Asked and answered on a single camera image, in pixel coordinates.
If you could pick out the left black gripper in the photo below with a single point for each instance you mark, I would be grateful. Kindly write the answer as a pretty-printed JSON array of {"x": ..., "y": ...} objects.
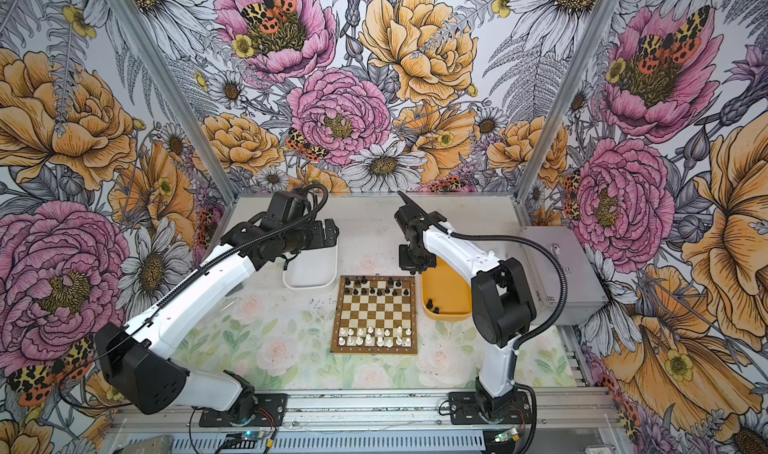
[{"x": 330, "y": 233}]

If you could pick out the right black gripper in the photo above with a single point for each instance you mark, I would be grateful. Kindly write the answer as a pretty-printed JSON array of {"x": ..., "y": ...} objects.
[{"x": 409, "y": 266}]

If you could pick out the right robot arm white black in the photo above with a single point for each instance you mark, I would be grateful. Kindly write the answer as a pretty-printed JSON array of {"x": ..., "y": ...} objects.
[{"x": 501, "y": 302}]

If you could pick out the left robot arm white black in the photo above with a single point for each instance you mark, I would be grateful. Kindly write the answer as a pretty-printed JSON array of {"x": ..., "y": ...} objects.
[{"x": 136, "y": 358}]

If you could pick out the wooden chess board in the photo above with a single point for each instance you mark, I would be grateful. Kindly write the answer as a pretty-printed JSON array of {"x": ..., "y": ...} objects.
[{"x": 375, "y": 315}]

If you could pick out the green circuit board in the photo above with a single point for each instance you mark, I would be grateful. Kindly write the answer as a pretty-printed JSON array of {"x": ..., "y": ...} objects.
[{"x": 257, "y": 435}]

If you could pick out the white plastic bin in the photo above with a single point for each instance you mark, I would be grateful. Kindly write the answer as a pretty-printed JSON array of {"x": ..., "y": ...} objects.
[{"x": 312, "y": 269}]

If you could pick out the yellow plastic bin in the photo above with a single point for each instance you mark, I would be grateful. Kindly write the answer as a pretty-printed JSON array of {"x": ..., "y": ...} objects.
[{"x": 449, "y": 291}]

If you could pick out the silver metal case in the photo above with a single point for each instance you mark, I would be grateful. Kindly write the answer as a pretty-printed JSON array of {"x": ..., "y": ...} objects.
[{"x": 585, "y": 293}]

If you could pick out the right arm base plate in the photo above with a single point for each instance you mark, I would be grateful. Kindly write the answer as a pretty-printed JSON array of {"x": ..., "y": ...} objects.
[{"x": 479, "y": 408}]

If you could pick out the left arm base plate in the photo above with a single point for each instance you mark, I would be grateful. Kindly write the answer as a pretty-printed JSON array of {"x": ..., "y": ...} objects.
[{"x": 257, "y": 410}]

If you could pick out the aluminium frame rail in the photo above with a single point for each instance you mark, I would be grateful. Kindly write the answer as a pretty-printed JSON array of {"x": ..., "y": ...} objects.
[{"x": 326, "y": 410}]

